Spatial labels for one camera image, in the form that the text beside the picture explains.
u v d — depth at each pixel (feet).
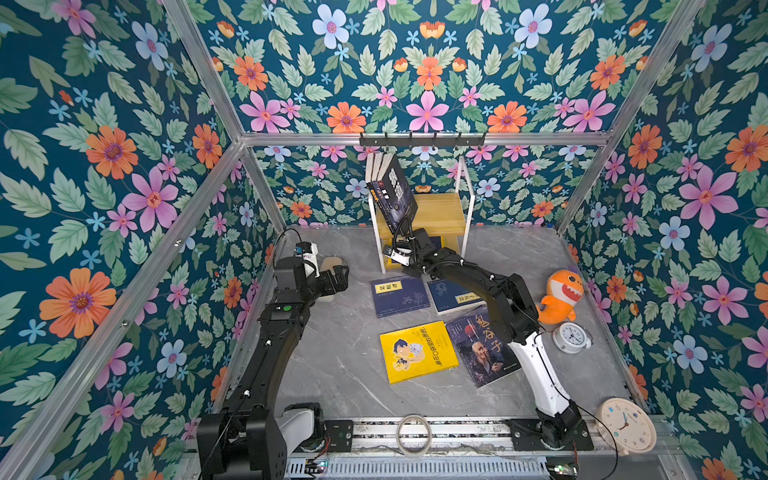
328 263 3.54
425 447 2.34
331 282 2.36
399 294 3.24
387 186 2.63
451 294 3.21
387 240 2.98
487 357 2.77
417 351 2.83
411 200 3.12
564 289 3.03
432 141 2.99
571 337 2.84
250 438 1.27
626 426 2.40
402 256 2.96
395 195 2.76
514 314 1.99
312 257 2.39
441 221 3.03
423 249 2.69
